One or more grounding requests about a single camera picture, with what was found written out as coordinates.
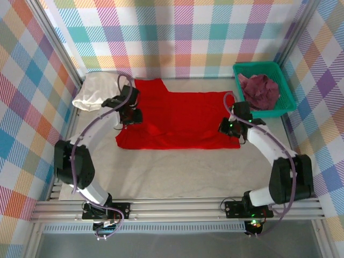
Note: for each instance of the aluminium frame post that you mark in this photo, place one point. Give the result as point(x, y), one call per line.
point(57, 51)
point(293, 35)

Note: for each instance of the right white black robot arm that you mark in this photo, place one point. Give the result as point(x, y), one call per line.
point(264, 145)

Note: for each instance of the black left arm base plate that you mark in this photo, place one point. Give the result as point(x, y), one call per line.
point(122, 210)

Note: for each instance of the cream folded t-shirt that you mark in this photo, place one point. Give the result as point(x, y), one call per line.
point(91, 91)

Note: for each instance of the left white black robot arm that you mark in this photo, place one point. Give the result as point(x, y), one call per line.
point(99, 129)

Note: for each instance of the maroon crumpled t-shirt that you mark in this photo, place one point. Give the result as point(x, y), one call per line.
point(259, 91)

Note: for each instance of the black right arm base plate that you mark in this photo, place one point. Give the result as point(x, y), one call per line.
point(233, 209)

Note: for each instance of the red t-shirt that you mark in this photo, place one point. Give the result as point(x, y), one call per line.
point(182, 121)

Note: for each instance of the aluminium frame rail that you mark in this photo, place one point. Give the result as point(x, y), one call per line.
point(174, 209)

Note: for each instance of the teal plastic basket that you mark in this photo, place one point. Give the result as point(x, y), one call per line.
point(285, 87)

